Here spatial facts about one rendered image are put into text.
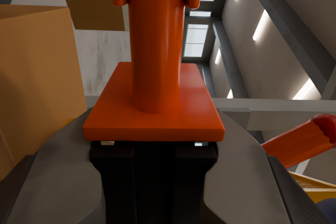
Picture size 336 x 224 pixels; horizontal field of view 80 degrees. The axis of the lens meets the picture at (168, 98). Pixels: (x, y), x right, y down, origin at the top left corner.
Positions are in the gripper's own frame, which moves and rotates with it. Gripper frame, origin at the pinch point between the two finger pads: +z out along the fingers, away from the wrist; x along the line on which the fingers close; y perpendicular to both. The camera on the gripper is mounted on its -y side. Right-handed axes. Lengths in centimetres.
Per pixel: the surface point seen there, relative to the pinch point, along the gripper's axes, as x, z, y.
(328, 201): 25.7, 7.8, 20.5
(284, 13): 250, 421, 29
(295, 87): 276, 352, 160
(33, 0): -121, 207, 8
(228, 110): 42, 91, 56
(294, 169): 188, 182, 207
